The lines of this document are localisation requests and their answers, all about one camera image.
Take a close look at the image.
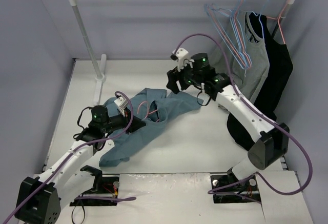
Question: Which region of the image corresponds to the pink hanger at rack end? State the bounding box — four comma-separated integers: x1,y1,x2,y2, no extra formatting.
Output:
267,0,291,45

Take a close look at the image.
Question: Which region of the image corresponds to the blue hanger holding tank top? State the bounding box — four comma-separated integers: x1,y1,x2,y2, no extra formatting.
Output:
252,0,270,39

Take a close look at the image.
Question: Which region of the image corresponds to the blue wire hanger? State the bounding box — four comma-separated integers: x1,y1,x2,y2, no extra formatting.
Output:
203,0,251,70

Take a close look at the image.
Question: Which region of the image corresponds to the blue t shirt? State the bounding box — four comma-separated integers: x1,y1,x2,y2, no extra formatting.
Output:
99,88,203,167

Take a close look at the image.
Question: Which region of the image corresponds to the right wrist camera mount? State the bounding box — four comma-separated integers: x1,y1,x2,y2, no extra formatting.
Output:
171,48,195,72

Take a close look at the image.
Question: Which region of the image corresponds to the black tank top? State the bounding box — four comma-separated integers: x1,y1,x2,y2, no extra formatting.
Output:
227,14,293,151

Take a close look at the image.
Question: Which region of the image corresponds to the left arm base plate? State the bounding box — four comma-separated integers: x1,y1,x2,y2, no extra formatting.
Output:
69,166,119,207

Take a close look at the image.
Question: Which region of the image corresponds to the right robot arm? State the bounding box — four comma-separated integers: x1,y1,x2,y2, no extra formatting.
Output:
167,48,289,189

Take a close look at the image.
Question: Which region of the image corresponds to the pink wire hanger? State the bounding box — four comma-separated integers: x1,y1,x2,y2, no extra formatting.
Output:
137,100,160,123
207,0,253,68

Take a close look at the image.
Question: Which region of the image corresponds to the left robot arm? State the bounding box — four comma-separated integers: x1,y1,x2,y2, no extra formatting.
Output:
14,105,146,223

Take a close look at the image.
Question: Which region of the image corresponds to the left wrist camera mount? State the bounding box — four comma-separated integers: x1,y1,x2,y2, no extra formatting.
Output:
114,96,130,117

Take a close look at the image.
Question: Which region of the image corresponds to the grey sweatshirt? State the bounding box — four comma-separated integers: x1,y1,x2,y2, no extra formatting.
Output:
208,12,270,103

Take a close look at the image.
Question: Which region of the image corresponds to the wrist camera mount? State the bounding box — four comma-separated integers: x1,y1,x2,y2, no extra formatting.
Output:
114,96,130,117
171,48,195,72

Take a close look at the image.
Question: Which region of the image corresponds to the black looped cable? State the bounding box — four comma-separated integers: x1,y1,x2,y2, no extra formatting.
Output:
71,205,87,224

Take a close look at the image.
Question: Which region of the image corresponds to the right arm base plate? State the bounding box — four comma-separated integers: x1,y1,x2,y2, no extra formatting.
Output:
210,174,261,204

